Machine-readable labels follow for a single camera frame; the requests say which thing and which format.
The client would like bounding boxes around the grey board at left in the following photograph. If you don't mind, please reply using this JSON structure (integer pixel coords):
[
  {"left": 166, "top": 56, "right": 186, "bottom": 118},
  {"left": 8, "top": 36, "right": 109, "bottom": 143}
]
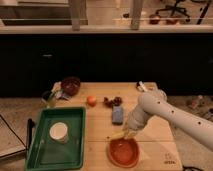
[{"left": 0, "top": 114, "right": 26, "bottom": 161}]

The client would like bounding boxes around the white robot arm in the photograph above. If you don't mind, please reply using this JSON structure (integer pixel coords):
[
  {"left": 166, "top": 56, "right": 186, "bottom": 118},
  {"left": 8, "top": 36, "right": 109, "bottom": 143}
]
[{"left": 123, "top": 90, "right": 213, "bottom": 151}]

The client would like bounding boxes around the yellow banana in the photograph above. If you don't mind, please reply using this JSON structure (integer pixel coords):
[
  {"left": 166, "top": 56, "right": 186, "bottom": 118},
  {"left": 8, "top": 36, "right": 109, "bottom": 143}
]
[{"left": 107, "top": 131, "right": 125, "bottom": 140}]

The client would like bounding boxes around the white paper cup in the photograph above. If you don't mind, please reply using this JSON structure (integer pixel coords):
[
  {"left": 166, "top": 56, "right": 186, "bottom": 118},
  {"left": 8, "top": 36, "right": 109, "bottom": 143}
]
[{"left": 49, "top": 122, "right": 68, "bottom": 143}]

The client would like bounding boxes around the dark maroon bowl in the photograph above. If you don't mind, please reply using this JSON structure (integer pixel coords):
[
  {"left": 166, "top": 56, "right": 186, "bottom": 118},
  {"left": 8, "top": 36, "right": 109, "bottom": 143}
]
[{"left": 61, "top": 77, "right": 81, "bottom": 96}]

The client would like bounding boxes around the orange fruit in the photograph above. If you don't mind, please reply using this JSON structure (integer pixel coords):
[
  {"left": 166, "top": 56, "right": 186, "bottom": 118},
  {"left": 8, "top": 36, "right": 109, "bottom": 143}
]
[{"left": 86, "top": 96, "right": 97, "bottom": 107}]

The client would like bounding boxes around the green plastic tray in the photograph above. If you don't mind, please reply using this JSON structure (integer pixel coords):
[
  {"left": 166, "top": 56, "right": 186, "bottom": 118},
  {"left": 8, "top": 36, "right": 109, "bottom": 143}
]
[{"left": 25, "top": 107, "right": 85, "bottom": 171}]

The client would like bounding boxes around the black office chair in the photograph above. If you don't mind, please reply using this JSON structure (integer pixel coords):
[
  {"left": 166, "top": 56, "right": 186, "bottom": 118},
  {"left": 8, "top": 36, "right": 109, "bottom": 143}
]
[{"left": 156, "top": 0, "right": 189, "bottom": 17}]

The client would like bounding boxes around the clear glass with items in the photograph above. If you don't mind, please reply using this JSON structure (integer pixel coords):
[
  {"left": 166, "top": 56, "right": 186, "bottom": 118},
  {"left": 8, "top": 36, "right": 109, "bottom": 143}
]
[{"left": 42, "top": 90, "right": 61, "bottom": 108}]

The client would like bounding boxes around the red oval bowl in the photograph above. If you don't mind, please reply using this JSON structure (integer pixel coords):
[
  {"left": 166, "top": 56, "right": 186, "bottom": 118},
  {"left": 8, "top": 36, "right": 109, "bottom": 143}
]
[{"left": 106, "top": 138, "right": 140, "bottom": 168}]

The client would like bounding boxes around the dark grape bunch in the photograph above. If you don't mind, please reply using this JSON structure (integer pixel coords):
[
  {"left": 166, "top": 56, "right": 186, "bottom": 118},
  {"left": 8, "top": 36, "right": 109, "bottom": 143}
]
[{"left": 103, "top": 97, "right": 122, "bottom": 108}]

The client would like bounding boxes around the blue sponge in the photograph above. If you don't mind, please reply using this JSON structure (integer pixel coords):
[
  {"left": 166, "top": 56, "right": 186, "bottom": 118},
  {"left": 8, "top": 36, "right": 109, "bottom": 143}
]
[{"left": 112, "top": 106, "right": 123, "bottom": 125}]

